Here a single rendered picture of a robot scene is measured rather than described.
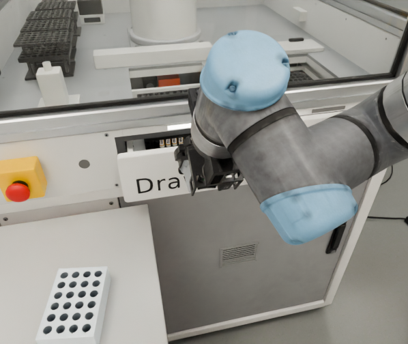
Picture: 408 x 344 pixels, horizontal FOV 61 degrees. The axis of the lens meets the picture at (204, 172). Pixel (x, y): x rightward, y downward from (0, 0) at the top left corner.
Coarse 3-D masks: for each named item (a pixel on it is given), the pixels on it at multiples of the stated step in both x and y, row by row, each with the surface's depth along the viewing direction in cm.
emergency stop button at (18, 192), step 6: (12, 186) 62; (18, 186) 62; (24, 186) 63; (6, 192) 62; (12, 192) 62; (18, 192) 63; (24, 192) 63; (12, 198) 63; (18, 198) 63; (24, 198) 64
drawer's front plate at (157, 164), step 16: (128, 160) 64; (144, 160) 64; (160, 160) 65; (128, 176) 66; (144, 176) 67; (160, 176) 68; (176, 176) 68; (128, 192) 68; (144, 192) 69; (160, 192) 70; (176, 192) 71
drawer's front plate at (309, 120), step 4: (336, 112) 77; (340, 112) 77; (300, 116) 75; (304, 116) 75; (308, 116) 75; (312, 116) 75; (316, 116) 75; (320, 116) 75; (324, 116) 75; (328, 116) 75; (304, 120) 74; (308, 120) 74; (312, 120) 75; (316, 120) 75; (320, 120) 75; (308, 124) 75; (312, 124) 75
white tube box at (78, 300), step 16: (64, 272) 59; (80, 272) 59; (96, 272) 60; (64, 288) 57; (80, 288) 57; (96, 288) 57; (48, 304) 55; (64, 304) 55; (80, 304) 56; (96, 304) 55; (48, 320) 53; (64, 320) 54; (80, 320) 52; (96, 320) 52; (48, 336) 50; (64, 336) 51; (80, 336) 50; (96, 336) 52
